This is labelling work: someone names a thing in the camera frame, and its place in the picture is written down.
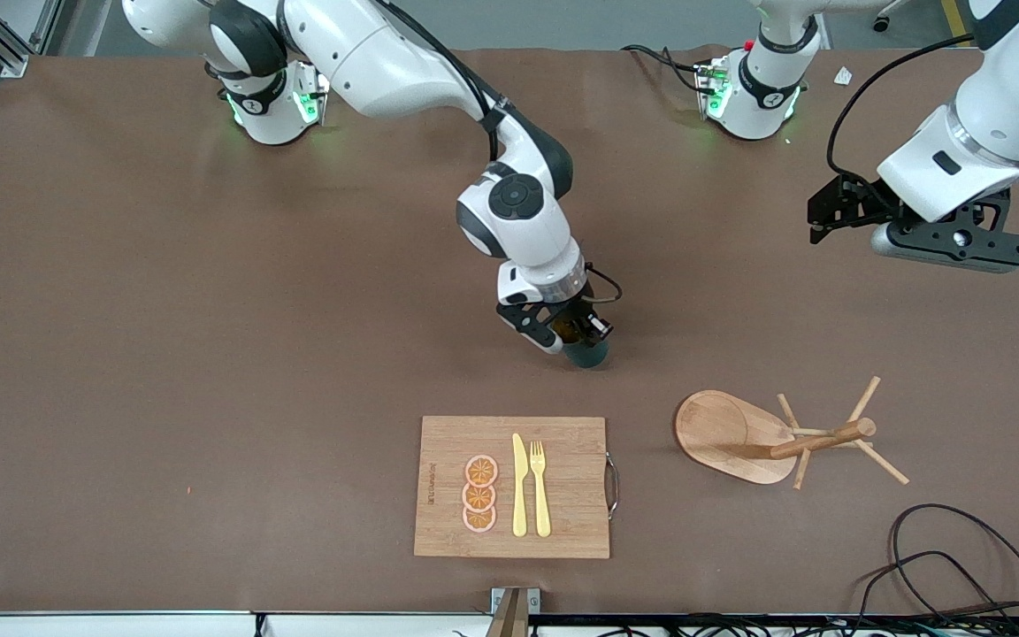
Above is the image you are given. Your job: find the yellow plastic fork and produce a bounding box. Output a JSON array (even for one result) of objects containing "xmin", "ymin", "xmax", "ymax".
[{"xmin": 530, "ymin": 441, "xmax": 553, "ymax": 538}]

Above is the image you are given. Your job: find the yellow plastic knife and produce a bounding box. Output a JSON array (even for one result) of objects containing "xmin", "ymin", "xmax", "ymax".
[{"xmin": 511, "ymin": 433, "xmax": 530, "ymax": 538}]

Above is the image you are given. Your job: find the wooden cup rack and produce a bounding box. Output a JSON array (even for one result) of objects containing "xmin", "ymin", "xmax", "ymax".
[{"xmin": 674, "ymin": 376, "xmax": 910, "ymax": 490}]

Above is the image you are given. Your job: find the looped black cable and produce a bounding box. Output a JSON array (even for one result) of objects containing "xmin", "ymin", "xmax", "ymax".
[{"xmin": 853, "ymin": 503, "xmax": 1019, "ymax": 637}]

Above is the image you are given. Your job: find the dark teal cup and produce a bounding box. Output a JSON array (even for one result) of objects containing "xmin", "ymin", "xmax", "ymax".
[{"xmin": 552, "ymin": 317, "xmax": 610, "ymax": 370}]

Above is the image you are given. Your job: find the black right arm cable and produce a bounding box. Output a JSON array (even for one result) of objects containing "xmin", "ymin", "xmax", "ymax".
[{"xmin": 375, "ymin": 0, "xmax": 624, "ymax": 307}]

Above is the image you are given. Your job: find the metal mount bracket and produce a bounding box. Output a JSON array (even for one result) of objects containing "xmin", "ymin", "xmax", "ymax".
[{"xmin": 485, "ymin": 587, "xmax": 541, "ymax": 637}]

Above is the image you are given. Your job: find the bamboo cutting board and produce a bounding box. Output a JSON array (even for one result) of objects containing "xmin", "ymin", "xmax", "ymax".
[{"xmin": 413, "ymin": 416, "xmax": 621, "ymax": 560}]

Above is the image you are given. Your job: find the black left base cable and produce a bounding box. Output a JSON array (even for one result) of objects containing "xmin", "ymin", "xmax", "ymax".
[{"xmin": 620, "ymin": 44, "xmax": 707, "ymax": 96}]

